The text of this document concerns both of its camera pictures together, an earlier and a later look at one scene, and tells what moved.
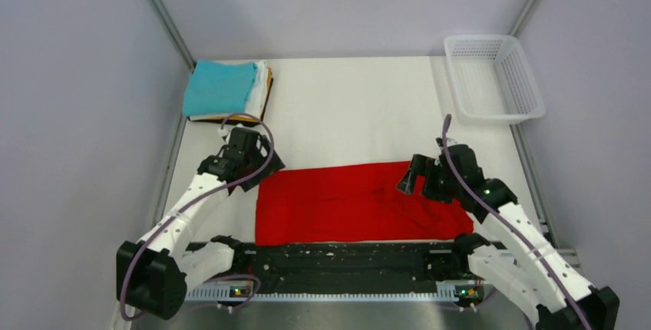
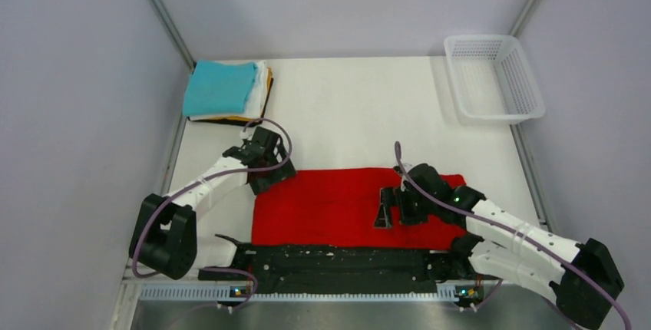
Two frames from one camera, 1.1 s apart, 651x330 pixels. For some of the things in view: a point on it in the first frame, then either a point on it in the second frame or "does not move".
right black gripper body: [437, 185] → [414, 208]
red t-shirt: [350, 203] does not move
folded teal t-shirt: [218, 88] does not move
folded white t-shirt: [256, 100] does not move
